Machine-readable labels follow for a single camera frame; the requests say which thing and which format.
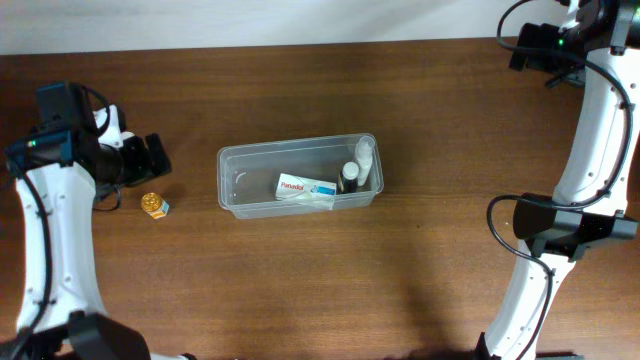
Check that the white spray bottle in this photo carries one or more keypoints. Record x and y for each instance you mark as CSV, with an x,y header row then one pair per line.
x,y
363,157

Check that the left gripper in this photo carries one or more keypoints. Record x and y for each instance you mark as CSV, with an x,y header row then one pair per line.
x,y
148,160

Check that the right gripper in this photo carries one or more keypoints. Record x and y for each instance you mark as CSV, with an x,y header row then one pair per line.
x,y
523,50

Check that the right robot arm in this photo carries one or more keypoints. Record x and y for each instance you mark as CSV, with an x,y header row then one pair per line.
x,y
597,47

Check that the small jar gold lid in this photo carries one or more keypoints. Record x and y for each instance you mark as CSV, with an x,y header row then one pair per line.
x,y
154,205

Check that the clear plastic container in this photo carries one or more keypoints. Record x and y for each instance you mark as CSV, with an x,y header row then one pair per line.
x,y
247,174

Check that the dark bottle white cap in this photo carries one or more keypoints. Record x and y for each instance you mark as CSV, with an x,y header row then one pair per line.
x,y
348,182

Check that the white Panadol box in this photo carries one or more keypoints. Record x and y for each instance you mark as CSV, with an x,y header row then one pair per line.
x,y
305,191

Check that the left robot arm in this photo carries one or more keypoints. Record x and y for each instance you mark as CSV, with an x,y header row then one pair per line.
x,y
79,154

